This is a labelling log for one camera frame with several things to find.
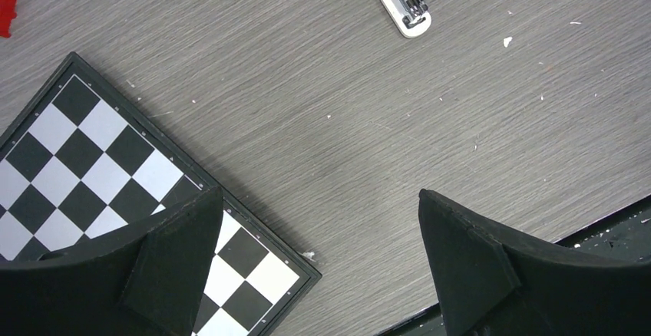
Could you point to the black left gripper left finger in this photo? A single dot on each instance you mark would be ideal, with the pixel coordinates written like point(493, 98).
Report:
point(146, 278)

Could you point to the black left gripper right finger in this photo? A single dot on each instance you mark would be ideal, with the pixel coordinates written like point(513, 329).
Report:
point(491, 279)

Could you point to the black white checkerboard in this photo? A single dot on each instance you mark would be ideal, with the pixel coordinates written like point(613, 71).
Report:
point(81, 160)

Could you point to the red snack packet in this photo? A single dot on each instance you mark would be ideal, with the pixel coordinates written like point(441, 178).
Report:
point(8, 14)

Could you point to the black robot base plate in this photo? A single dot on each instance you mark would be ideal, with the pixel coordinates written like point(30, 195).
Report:
point(623, 235)

